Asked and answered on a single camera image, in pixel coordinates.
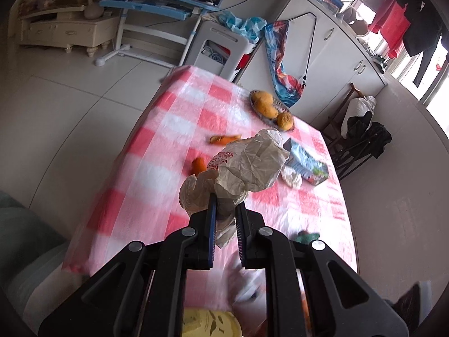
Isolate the blue white milk carton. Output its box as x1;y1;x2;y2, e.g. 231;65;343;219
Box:
283;138;329;186

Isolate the cream tv cabinet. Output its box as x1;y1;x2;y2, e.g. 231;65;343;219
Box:
16;6;119;57

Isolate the colourful hanging bag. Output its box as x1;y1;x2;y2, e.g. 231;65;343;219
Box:
264;21;306;107

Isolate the yellow plastic trash bucket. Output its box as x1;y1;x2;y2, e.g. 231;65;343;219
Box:
182;308;243;337

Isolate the grey sofa seat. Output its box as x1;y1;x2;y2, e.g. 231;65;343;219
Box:
1;192;83;333

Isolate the blue crumpled cloth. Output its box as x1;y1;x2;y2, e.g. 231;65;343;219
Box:
218;11;267;44

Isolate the pink checkered tablecloth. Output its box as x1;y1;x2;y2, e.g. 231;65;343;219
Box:
61;64;359;324

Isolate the white cabinet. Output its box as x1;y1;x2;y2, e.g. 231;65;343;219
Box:
238;0;389;131

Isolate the hanging black garment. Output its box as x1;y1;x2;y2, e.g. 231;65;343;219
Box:
397;0;448;87

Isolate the dark folding chair with clothes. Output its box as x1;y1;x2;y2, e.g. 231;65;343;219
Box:
320;83;392;180

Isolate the blue study desk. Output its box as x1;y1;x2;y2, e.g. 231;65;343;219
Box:
94;0;224;69

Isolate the white plastic stool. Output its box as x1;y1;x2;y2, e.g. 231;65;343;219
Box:
184;21;256;81

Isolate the orange fruit in basket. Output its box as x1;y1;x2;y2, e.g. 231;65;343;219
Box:
250;90;274;106

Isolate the hanging red garment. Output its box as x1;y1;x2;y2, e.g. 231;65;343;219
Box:
368;0;410;59

